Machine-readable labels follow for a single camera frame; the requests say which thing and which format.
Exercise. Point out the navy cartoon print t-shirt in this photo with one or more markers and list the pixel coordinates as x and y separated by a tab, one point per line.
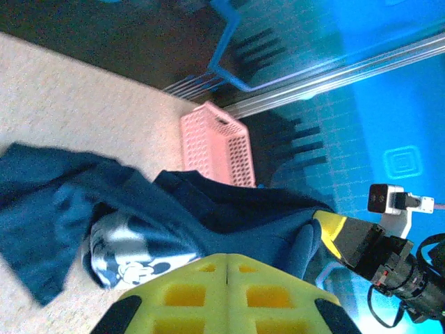
208	208

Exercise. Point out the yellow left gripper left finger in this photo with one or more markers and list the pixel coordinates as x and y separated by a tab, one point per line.
194	299

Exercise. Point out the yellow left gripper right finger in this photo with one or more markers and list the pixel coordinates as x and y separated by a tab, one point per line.
271	299

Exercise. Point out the aluminium corner post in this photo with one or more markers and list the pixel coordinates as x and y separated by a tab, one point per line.
347	74

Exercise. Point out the pink plastic basket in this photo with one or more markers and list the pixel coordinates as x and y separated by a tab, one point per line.
215	146

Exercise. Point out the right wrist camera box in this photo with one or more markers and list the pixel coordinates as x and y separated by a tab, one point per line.
382	198

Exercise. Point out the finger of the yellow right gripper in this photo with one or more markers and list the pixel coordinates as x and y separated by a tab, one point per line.
351	240

